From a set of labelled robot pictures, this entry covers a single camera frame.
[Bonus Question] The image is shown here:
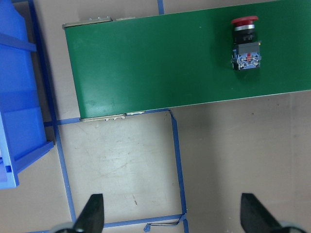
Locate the left blue plastic bin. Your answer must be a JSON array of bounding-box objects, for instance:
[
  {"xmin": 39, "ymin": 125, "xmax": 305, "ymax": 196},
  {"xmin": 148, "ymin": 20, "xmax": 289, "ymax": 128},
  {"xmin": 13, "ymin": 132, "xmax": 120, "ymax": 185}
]
[{"xmin": 0, "ymin": 0, "xmax": 53, "ymax": 189}]

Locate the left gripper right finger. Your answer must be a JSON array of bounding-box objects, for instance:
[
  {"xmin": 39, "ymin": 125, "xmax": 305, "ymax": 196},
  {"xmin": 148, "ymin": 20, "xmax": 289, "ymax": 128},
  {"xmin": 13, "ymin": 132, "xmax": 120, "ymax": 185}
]
[{"xmin": 240, "ymin": 193, "xmax": 282, "ymax": 233}]

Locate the green conveyor belt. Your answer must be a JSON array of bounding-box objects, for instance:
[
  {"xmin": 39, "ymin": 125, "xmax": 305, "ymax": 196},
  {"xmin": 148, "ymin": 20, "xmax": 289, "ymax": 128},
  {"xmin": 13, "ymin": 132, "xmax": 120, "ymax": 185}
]
[{"xmin": 64, "ymin": 0, "xmax": 311, "ymax": 118}]

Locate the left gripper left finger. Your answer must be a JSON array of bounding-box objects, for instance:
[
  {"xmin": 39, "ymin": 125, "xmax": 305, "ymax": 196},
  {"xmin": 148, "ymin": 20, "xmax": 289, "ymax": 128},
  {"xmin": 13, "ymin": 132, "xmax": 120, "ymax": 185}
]
[{"xmin": 72, "ymin": 194, "xmax": 104, "ymax": 233}]

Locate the red push button switch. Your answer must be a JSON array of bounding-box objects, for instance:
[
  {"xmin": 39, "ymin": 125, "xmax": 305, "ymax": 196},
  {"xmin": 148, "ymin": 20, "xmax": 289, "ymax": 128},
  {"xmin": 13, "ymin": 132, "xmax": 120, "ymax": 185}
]
[{"xmin": 231, "ymin": 16, "xmax": 261, "ymax": 71}]

